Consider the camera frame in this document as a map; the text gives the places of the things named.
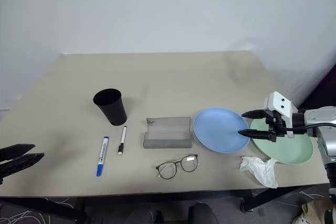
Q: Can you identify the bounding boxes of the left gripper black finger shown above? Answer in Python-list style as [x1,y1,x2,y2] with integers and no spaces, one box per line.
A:
[0,152,45,185]
[0,144,36,162]

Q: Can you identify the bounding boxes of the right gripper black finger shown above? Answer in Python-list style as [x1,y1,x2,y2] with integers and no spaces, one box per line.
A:
[237,129,276,143]
[241,110,266,120]

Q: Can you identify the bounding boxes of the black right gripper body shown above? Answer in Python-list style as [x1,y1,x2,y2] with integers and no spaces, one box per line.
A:
[263,109,289,141]

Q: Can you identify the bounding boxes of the blue whiteboard marker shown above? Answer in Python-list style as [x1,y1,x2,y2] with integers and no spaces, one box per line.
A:
[96,136,110,177]

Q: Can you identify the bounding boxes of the grey glasses case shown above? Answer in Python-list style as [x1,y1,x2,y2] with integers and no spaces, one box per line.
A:
[143,116,192,149]

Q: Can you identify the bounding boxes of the green round plate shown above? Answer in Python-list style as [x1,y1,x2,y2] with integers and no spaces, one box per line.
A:
[249,118,314,166]

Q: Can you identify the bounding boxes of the crumpled white tissue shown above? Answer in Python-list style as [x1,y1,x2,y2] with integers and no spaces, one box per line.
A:
[238,156,279,189]

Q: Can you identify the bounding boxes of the blue round plate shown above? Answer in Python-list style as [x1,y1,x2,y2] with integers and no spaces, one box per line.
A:
[193,107,250,154]

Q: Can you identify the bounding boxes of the beige shoe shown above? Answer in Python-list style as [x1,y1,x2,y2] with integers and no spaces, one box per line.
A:
[292,199,330,224]

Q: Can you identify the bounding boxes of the dark rounded shape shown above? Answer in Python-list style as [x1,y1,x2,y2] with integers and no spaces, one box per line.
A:
[131,206,165,224]
[188,202,219,224]

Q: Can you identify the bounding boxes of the black plastic cup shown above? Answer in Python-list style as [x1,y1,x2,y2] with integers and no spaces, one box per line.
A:
[92,88,128,126]

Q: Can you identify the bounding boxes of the slim black white marker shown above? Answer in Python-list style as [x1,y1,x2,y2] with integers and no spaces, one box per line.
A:
[117,125,128,156]

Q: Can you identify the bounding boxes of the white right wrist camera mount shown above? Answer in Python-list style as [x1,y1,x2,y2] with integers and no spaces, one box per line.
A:
[263,91,299,138]

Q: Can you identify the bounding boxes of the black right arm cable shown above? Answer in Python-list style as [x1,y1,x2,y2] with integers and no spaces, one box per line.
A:
[285,121,336,134]

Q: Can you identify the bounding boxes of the brown frame eyeglasses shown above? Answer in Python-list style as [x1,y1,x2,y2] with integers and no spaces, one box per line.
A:
[155,154,202,180]

